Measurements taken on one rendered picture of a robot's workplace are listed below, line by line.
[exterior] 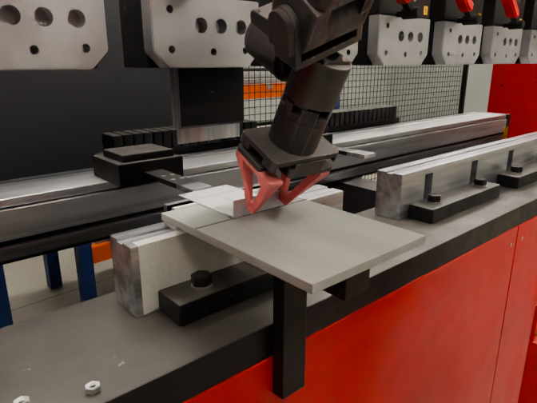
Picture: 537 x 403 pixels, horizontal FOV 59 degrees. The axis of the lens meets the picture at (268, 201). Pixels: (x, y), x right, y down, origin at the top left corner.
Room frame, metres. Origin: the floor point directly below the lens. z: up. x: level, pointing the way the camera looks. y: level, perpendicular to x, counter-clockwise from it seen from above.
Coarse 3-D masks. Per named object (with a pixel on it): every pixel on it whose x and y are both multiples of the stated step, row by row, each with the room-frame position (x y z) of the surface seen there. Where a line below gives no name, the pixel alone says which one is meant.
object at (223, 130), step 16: (176, 80) 0.60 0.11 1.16; (192, 80) 0.61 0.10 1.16; (208, 80) 0.62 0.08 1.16; (224, 80) 0.64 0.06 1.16; (240, 80) 0.66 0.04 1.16; (176, 96) 0.60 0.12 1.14; (192, 96) 0.61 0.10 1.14; (208, 96) 0.62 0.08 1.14; (224, 96) 0.64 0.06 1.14; (240, 96) 0.66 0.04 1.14; (176, 112) 0.60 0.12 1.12; (192, 112) 0.61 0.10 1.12; (208, 112) 0.62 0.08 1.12; (224, 112) 0.64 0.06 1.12; (240, 112) 0.66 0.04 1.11; (176, 128) 0.60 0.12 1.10; (192, 128) 0.62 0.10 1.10; (208, 128) 0.63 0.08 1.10; (224, 128) 0.65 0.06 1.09
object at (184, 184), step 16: (144, 144) 0.86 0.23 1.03; (96, 160) 0.81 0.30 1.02; (112, 160) 0.78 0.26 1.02; (128, 160) 0.76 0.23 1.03; (144, 160) 0.78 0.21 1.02; (160, 160) 0.79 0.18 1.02; (176, 160) 0.81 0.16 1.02; (112, 176) 0.76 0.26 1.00; (128, 176) 0.75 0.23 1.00; (144, 176) 0.77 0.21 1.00; (160, 176) 0.74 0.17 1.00; (176, 176) 0.74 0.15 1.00
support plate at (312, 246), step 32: (256, 192) 0.66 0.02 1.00; (192, 224) 0.52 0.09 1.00; (224, 224) 0.52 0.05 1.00; (256, 224) 0.52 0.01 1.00; (288, 224) 0.52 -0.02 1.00; (320, 224) 0.52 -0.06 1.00; (352, 224) 0.52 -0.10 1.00; (384, 224) 0.52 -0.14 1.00; (256, 256) 0.43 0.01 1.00; (288, 256) 0.43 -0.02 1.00; (320, 256) 0.43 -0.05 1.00; (352, 256) 0.43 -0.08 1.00; (384, 256) 0.43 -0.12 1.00; (320, 288) 0.37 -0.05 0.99
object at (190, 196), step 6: (222, 186) 0.68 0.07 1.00; (228, 186) 0.68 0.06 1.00; (192, 192) 0.65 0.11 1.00; (198, 192) 0.65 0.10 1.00; (204, 192) 0.65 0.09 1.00; (210, 192) 0.65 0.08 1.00; (216, 192) 0.65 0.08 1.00; (222, 192) 0.65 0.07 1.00; (186, 198) 0.62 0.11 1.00; (192, 198) 0.62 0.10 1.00
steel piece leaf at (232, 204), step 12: (228, 192) 0.65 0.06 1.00; (240, 192) 0.65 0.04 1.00; (276, 192) 0.59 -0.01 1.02; (204, 204) 0.59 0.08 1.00; (216, 204) 0.59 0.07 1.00; (228, 204) 0.59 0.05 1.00; (240, 204) 0.55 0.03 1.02; (264, 204) 0.57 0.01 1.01; (276, 204) 0.59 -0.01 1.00; (240, 216) 0.55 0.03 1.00
